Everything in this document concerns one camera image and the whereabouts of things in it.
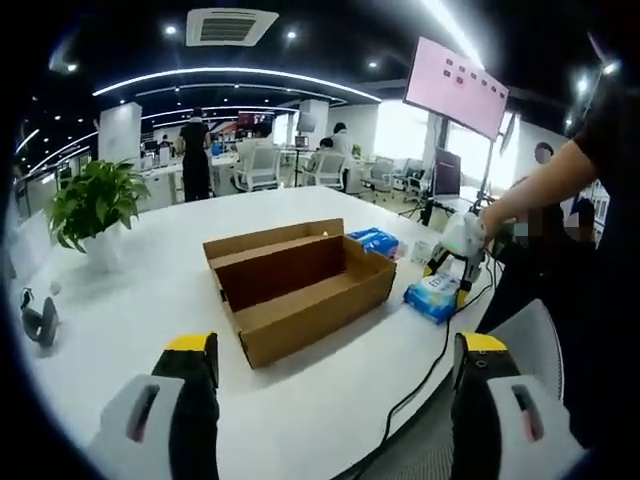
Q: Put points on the teal wet wipes pack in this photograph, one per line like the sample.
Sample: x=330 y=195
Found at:
x=432 y=300

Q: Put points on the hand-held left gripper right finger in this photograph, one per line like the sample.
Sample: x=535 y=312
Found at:
x=475 y=400

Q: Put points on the brown cardboard shoe box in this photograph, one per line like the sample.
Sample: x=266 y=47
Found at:
x=310 y=320

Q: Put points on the large display screen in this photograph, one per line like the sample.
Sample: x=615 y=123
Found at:
x=450 y=85

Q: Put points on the person's dark clothing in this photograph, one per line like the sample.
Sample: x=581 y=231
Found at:
x=600 y=300

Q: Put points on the white mesh office chair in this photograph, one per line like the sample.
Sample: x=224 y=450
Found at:
x=262 y=167
x=331 y=170
x=530 y=340

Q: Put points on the blue tissue pack soft item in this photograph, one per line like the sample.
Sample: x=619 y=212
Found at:
x=375 y=242

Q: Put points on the black tripod stand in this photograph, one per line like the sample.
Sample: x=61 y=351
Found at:
x=482 y=205

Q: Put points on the green potted plant white pot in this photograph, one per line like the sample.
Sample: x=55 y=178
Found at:
x=95 y=200

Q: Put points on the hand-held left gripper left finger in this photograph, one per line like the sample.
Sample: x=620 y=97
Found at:
x=195 y=400

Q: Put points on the ceiling air conditioner vent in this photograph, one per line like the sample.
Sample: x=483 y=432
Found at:
x=232 y=26

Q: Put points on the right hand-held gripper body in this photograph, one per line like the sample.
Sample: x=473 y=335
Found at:
x=465 y=232

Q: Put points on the long ceiling light strip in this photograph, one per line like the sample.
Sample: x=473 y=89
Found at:
x=225 y=72

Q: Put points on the grey curved device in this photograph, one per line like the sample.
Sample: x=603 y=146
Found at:
x=45 y=322

